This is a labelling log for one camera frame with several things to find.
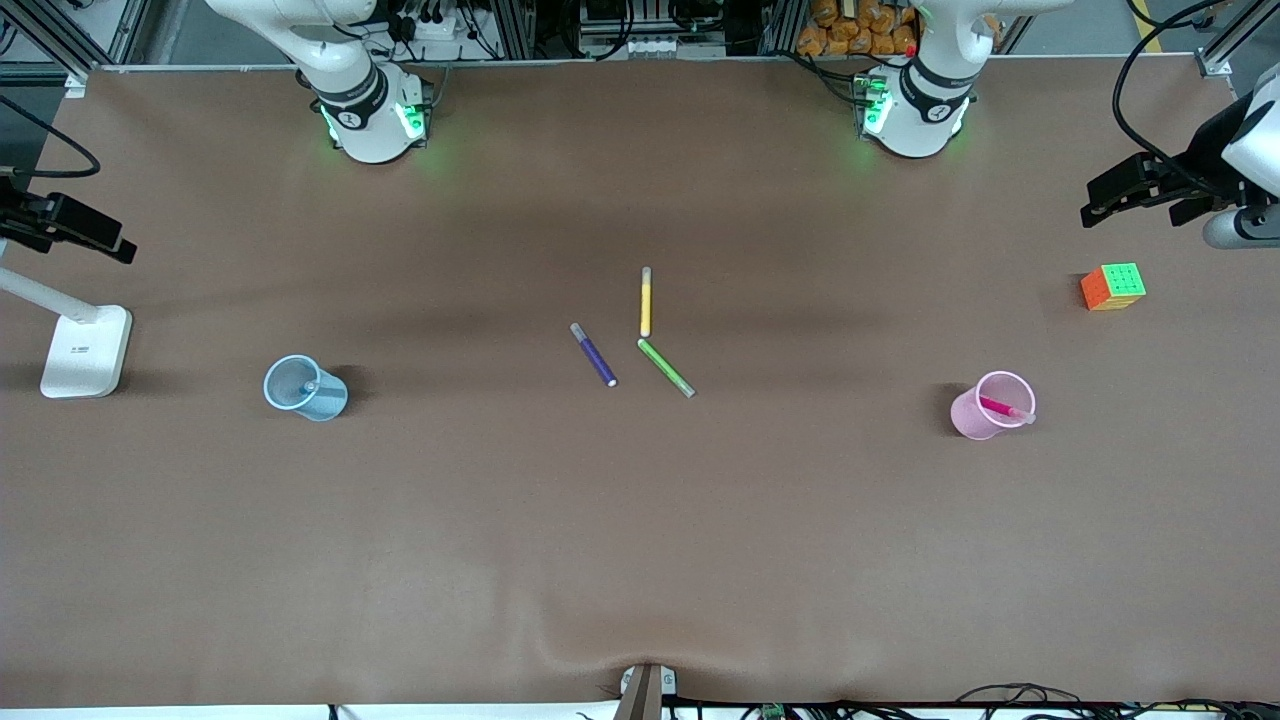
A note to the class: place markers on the white terminal block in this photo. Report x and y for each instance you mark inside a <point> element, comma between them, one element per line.
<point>670,47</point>

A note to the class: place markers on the yellow marker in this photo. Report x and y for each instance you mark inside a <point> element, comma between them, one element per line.
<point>646,305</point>

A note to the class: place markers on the brown table mat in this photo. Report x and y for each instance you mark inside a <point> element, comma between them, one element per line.
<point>640,550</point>

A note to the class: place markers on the purple marker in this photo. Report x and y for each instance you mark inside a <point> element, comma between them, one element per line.
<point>594,356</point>

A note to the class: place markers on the colourful puzzle cube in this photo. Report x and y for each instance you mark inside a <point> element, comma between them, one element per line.
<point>1112,288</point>

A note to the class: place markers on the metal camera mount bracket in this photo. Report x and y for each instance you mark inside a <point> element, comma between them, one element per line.
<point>642,695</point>

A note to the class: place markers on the pink mesh cup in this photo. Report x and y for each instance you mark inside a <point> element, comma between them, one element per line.
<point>970,420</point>

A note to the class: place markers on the pink marker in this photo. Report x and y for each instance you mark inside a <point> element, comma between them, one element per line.
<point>1000,408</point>

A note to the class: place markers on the green marker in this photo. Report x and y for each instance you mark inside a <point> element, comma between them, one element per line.
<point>665,367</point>

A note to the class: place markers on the orange snack bags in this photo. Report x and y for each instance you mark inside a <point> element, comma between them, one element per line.
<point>850,30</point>

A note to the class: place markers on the white power strip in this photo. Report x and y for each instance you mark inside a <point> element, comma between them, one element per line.
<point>435,28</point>

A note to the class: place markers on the light blue mesh cup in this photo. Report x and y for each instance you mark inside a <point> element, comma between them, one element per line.
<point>320,400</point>

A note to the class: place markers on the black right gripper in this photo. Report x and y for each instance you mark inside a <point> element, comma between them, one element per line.
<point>22,222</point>

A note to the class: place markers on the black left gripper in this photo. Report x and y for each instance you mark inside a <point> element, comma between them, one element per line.
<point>1201,166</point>

